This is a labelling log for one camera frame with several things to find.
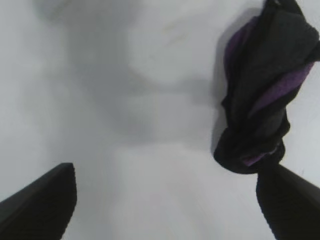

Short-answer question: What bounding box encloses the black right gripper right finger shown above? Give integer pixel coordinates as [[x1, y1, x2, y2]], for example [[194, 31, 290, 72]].
[[255, 165, 320, 240]]

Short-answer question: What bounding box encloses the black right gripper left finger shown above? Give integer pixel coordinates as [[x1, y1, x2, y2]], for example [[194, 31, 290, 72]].
[[0, 162, 78, 240]]

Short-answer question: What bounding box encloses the black purple cloth rag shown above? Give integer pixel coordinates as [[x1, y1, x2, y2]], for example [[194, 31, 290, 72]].
[[213, 0, 320, 176]]

